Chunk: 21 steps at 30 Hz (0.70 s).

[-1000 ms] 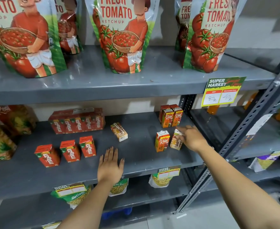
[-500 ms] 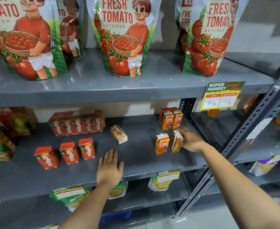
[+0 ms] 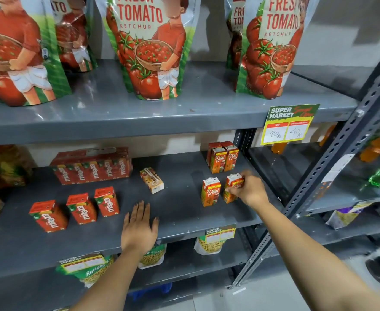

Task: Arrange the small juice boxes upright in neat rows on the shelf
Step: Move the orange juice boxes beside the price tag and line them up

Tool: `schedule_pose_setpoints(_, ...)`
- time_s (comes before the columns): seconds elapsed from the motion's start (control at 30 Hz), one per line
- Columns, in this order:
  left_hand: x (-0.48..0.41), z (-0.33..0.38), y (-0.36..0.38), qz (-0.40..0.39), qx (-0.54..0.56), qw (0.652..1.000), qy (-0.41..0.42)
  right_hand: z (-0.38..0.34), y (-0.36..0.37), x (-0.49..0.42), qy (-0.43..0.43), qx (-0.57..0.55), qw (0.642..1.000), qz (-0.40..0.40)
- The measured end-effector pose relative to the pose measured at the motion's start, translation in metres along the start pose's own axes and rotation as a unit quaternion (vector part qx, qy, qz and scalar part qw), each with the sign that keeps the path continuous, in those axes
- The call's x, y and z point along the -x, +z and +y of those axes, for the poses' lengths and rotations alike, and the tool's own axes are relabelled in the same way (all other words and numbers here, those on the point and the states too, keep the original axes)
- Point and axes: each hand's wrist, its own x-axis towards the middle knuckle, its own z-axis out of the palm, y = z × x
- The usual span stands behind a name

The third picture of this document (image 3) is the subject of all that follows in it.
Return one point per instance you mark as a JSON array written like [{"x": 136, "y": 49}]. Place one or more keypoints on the person's left hand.
[{"x": 139, "y": 231}]

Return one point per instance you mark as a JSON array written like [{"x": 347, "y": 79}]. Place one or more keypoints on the person's right hand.
[{"x": 253, "y": 191}]

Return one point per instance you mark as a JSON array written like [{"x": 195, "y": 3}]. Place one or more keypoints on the person's right thumb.
[{"x": 233, "y": 191}]

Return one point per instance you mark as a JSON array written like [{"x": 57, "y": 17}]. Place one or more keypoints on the person's left middle finger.
[{"x": 142, "y": 211}]

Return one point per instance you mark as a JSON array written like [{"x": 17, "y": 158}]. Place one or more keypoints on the person's left little finger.
[{"x": 127, "y": 221}]

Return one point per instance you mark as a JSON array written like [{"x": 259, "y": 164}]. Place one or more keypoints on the person's left thumb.
[{"x": 155, "y": 227}]

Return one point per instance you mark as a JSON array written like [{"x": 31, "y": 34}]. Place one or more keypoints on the orange juice carton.
[
  {"x": 232, "y": 158},
  {"x": 209, "y": 153},
  {"x": 231, "y": 187},
  {"x": 218, "y": 160},
  {"x": 211, "y": 192},
  {"x": 226, "y": 144}
]

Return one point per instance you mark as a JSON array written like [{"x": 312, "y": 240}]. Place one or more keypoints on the person's right forearm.
[{"x": 310, "y": 255}]

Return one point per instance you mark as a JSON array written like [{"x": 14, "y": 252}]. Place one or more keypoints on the person's left forearm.
[{"x": 112, "y": 285}]

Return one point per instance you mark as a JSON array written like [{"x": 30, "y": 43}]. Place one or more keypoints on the red mango drink carton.
[
  {"x": 81, "y": 208},
  {"x": 49, "y": 216},
  {"x": 107, "y": 202}
]

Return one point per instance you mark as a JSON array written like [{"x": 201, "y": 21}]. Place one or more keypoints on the white snack packet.
[
  {"x": 152, "y": 257},
  {"x": 209, "y": 247}
]

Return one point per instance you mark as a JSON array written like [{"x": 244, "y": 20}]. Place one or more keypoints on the yellow carton with straw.
[{"x": 152, "y": 180}]

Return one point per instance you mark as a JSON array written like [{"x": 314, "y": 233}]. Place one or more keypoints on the small yellow green price tag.
[
  {"x": 83, "y": 262},
  {"x": 220, "y": 234}
]

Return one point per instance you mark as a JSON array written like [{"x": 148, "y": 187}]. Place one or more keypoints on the orange drink bottle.
[
  {"x": 278, "y": 148},
  {"x": 327, "y": 135},
  {"x": 374, "y": 147}
]

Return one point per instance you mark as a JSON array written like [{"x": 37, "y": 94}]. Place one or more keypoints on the green snack packet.
[{"x": 94, "y": 275}]

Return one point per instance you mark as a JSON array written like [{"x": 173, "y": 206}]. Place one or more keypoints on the blue packet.
[{"x": 152, "y": 290}]

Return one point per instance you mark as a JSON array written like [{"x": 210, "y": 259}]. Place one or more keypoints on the row of red drink packs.
[{"x": 91, "y": 166}]

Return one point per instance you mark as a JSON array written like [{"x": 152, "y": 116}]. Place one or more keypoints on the large yellow green price tag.
[{"x": 289, "y": 124}]

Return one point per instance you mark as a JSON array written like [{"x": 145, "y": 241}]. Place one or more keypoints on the white label sticker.
[{"x": 337, "y": 170}]

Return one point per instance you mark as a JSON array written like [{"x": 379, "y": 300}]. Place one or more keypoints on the grey metal shelf rack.
[{"x": 112, "y": 106}]

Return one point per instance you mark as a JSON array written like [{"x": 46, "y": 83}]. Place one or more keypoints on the purple and white packet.
[{"x": 345, "y": 216}]

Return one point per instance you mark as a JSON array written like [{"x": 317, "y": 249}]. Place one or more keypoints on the grey slotted-angle shelf rack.
[{"x": 355, "y": 127}]

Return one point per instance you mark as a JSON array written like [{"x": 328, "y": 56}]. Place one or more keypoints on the tomato ketchup pouch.
[
  {"x": 75, "y": 38},
  {"x": 269, "y": 51},
  {"x": 234, "y": 35},
  {"x": 18, "y": 48},
  {"x": 148, "y": 45}
]

